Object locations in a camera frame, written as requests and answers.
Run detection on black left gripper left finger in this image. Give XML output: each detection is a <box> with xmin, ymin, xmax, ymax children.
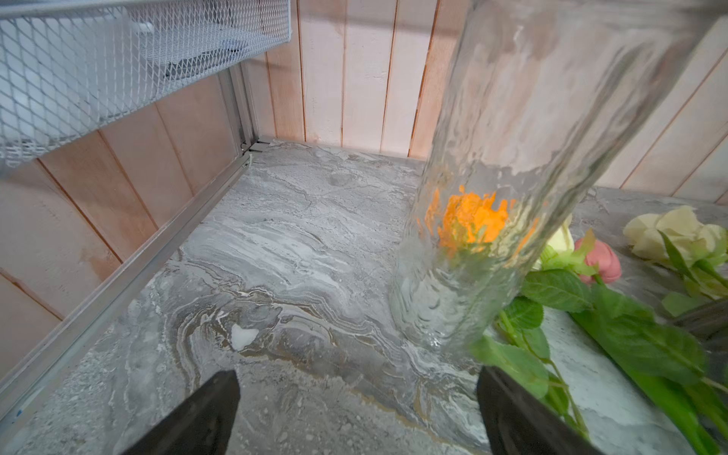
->
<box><xmin>125</xmin><ymin>370</ymin><xmax>241</xmax><ymax>455</ymax></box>

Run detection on pink rose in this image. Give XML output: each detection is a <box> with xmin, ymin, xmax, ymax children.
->
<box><xmin>572</xmin><ymin>241</ymin><xmax>727</xmax><ymax>454</ymax></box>

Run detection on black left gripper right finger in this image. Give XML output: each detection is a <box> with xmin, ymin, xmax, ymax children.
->
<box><xmin>476</xmin><ymin>366</ymin><xmax>601</xmax><ymax>455</ymax></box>

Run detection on clear glass cylinder vase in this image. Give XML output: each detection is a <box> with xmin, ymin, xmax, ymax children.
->
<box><xmin>390</xmin><ymin>1</ymin><xmax>727</xmax><ymax>351</ymax></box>

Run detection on cream rose group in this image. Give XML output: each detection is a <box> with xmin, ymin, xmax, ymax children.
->
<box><xmin>471</xmin><ymin>214</ymin><xmax>598</xmax><ymax>439</ymax></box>
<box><xmin>623</xmin><ymin>206</ymin><xmax>727</xmax><ymax>300</ymax></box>

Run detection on white wire mesh shelf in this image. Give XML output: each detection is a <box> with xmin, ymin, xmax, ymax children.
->
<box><xmin>1</xmin><ymin>1</ymin><xmax>292</xmax><ymax>174</ymax></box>

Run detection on orange rose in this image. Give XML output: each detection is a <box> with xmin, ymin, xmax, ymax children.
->
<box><xmin>417</xmin><ymin>186</ymin><xmax>519</xmax><ymax>254</ymax></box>

